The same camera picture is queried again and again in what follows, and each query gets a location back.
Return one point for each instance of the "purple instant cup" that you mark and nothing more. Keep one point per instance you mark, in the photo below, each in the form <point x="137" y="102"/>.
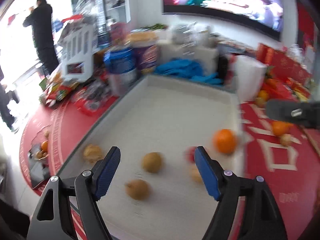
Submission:
<point x="145" y="50"/>

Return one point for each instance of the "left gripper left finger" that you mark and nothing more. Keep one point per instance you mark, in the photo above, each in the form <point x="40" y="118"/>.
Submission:
<point x="52" y="218"/>

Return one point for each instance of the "blue snack package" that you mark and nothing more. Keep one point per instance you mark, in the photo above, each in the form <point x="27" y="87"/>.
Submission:
<point x="119" y="60"/>

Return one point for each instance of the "blue rubber gloves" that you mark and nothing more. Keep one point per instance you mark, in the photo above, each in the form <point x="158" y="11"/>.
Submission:
<point x="188" y="69"/>

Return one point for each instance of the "red round table mat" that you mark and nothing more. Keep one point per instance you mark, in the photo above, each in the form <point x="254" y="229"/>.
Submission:
<point x="291" y="172"/>

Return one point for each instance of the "green brown fruit by roll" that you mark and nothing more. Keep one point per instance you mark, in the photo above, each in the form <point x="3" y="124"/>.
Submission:
<point x="260" y="102"/>

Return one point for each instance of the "red gift box stack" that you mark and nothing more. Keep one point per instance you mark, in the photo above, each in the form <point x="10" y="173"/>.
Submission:
<point x="282" y="67"/>

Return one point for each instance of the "white paper towel roll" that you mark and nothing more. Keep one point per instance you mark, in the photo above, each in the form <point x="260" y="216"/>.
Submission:
<point x="250" y="74"/>

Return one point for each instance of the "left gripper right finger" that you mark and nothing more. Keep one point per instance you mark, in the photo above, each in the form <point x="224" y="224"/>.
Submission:
<point x="261" y="218"/>

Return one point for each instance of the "red plastic fruit basket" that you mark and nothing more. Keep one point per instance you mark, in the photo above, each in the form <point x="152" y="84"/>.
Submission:
<point x="275" y="89"/>

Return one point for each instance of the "grey white tray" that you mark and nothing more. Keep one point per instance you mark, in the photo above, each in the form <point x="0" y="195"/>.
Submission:
<point x="165" y="115"/>

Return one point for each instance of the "large orange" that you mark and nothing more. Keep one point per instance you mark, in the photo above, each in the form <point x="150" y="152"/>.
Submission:
<point x="225" y="141"/>

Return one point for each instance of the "orange beside basket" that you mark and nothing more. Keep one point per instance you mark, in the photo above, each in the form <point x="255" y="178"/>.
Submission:
<point x="263" y="95"/>

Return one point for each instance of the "person in black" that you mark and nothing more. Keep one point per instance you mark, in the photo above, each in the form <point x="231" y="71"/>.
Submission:
<point x="40" y="19"/>

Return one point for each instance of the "wall television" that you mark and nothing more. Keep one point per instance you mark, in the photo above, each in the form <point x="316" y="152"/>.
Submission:
<point x="264" y="16"/>

